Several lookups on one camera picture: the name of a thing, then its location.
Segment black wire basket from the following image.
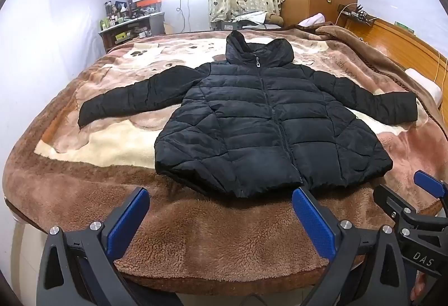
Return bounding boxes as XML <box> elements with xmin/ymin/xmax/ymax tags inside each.
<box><xmin>338</xmin><ymin>3</ymin><xmax>377</xmax><ymax>24</ymax></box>

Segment black puffer jacket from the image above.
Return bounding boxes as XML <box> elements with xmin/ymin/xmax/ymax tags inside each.
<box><xmin>78</xmin><ymin>30</ymin><xmax>419</xmax><ymax>199</ymax></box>

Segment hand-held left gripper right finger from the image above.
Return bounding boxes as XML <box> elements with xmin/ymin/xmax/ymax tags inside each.
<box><xmin>291</xmin><ymin>186</ymin><xmax>410</xmax><ymax>306</ymax></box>

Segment wooden headboard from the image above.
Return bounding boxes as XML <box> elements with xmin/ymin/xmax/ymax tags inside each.
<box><xmin>345</xmin><ymin>17</ymin><xmax>448</xmax><ymax>96</ymax></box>

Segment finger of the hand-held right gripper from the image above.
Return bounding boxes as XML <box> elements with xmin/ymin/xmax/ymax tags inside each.
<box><xmin>414</xmin><ymin>170</ymin><xmax>448</xmax><ymax>200</ymax></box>
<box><xmin>373</xmin><ymin>185</ymin><xmax>448</xmax><ymax>279</ymax></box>

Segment brown bear printed blanket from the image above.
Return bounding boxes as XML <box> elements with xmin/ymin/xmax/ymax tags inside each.
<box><xmin>3</xmin><ymin>24</ymin><xmax>448</xmax><ymax>296</ymax></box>

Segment grey storage bin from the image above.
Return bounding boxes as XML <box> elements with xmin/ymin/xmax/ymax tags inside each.
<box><xmin>149</xmin><ymin>13</ymin><xmax>166</xmax><ymax>36</ymax></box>

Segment white cloth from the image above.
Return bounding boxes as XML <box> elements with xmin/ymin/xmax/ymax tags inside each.
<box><xmin>238</xmin><ymin>11</ymin><xmax>270</xmax><ymax>24</ymax></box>

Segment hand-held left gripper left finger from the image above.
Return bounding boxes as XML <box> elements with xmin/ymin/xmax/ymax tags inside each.
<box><xmin>37</xmin><ymin>187</ymin><xmax>151</xmax><ymax>306</ymax></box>

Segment white pillow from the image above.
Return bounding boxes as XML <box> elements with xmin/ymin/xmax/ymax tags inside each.
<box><xmin>299</xmin><ymin>13</ymin><xmax>326</xmax><ymax>27</ymax></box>
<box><xmin>404</xmin><ymin>68</ymin><xmax>443</xmax><ymax>105</ymax></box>

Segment dark crate with label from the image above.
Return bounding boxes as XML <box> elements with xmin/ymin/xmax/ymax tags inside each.
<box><xmin>212</xmin><ymin>19</ymin><xmax>267</xmax><ymax>31</ymax></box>

